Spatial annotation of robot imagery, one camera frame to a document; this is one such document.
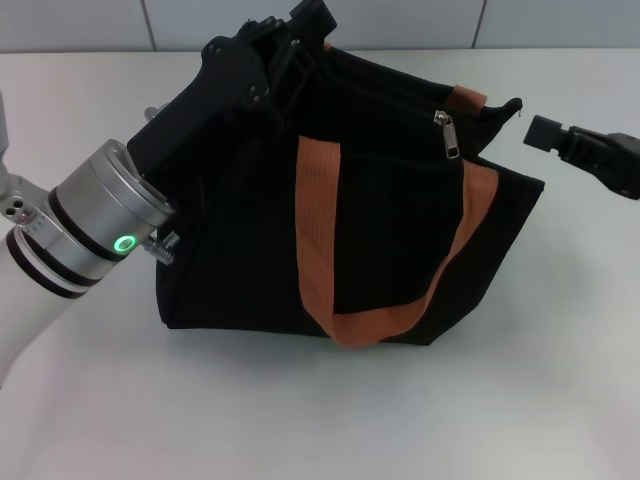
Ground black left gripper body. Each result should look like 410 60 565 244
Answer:
127 34 275 179

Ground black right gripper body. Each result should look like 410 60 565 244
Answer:
593 132 640 202

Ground silver zipper pull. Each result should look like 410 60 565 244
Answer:
432 109 464 162

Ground black food bag orange handles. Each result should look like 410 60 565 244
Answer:
155 42 546 349

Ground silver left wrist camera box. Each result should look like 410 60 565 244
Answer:
0 89 11 172

